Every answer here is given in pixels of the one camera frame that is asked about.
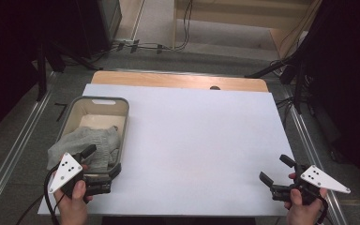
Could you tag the beige bin with grey rim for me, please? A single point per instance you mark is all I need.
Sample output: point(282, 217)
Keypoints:
point(100, 109)

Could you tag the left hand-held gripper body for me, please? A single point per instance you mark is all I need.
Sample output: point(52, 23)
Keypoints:
point(65, 170)

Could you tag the dark cabinet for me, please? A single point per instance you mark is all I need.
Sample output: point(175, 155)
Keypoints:
point(103, 25)

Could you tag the black tripod stand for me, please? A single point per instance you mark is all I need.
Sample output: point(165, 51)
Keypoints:
point(42, 72)

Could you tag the light wooden furniture frame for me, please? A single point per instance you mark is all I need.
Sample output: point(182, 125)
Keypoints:
point(231, 22)

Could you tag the person's right hand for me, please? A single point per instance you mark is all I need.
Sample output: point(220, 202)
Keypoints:
point(303, 214)

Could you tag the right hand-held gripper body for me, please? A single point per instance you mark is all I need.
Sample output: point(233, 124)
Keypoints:
point(322, 181)

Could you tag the metal floor rail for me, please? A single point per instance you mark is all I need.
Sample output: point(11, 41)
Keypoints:
point(306, 140)
point(15, 153)

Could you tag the grey shorts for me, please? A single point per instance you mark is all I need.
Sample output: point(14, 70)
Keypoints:
point(81, 140)

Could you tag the white power strip with plugs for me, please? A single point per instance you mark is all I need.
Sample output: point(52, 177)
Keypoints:
point(126, 41)

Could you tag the black curtain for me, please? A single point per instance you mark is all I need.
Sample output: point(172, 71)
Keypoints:
point(350, 78)
point(6, 62)

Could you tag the person's left hand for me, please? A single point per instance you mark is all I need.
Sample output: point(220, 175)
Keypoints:
point(73, 211)

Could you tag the white sheet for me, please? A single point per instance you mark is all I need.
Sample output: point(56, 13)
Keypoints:
point(200, 125)

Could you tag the wooden table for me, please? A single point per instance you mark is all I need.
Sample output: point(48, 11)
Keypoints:
point(168, 79)

